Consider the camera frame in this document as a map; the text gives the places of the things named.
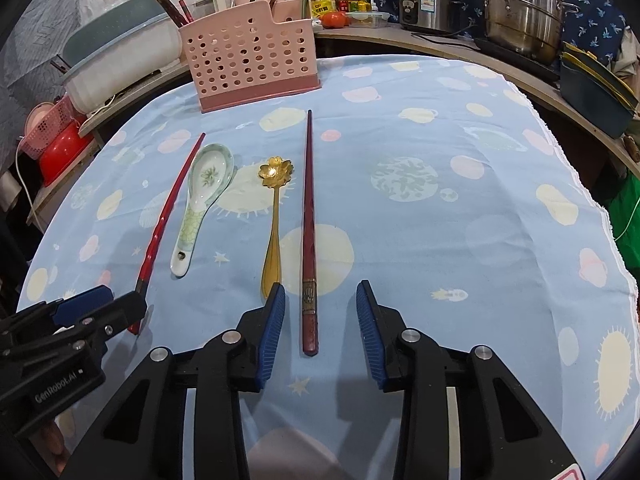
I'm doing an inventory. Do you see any bright red chopstick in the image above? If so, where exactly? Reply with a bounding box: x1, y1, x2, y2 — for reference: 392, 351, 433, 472
127, 132, 207, 336

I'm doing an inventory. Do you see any clear food container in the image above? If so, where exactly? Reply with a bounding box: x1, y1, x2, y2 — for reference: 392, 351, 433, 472
347, 11, 390, 28

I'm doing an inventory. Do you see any white electric kettle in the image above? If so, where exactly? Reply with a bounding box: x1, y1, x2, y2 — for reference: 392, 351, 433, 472
190, 0, 232, 20

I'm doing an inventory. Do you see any white green ceramic spoon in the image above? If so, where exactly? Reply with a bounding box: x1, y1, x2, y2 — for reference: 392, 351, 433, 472
170, 143, 235, 278

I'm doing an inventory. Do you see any black induction cooker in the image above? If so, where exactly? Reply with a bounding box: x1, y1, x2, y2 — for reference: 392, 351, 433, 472
474, 37, 560, 84

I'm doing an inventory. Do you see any dark teal storage box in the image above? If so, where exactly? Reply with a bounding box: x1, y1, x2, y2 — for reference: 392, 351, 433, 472
560, 44, 639, 139

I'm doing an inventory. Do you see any person's left hand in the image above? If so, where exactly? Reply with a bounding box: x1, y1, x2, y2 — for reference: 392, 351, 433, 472
29, 420, 70, 477

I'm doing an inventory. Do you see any red tomato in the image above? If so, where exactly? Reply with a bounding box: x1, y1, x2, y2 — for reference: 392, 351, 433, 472
320, 11, 350, 29

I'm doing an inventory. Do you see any pink perforated utensil holder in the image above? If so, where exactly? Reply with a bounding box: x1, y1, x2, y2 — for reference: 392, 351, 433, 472
179, 0, 321, 113

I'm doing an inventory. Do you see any steel rice cooker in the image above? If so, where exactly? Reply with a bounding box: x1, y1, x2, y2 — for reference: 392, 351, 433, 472
398, 0, 463, 35

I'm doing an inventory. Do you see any yellow seasoning packet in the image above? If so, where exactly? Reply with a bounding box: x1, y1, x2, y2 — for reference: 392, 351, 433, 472
310, 0, 335, 18

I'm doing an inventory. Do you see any large steel steamer pot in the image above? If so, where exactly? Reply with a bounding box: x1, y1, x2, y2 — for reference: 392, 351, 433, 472
484, 0, 580, 65

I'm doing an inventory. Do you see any gold flower spoon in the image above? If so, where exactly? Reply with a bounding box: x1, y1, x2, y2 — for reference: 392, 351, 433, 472
258, 156, 294, 298

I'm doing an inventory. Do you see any blue planet print tablecloth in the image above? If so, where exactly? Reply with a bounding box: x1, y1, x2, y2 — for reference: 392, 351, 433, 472
20, 55, 639, 479

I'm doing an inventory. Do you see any red plastic basin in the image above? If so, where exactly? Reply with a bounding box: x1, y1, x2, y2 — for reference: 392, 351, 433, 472
38, 122, 91, 186

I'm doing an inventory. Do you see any white dish rack teal lid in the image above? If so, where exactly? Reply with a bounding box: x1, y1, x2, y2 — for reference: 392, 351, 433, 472
61, 0, 182, 115

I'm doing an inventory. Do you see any green plastic bag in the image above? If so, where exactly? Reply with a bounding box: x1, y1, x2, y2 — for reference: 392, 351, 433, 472
608, 174, 640, 278

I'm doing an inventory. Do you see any black power cable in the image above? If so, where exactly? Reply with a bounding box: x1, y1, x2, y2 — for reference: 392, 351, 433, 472
410, 22, 482, 45

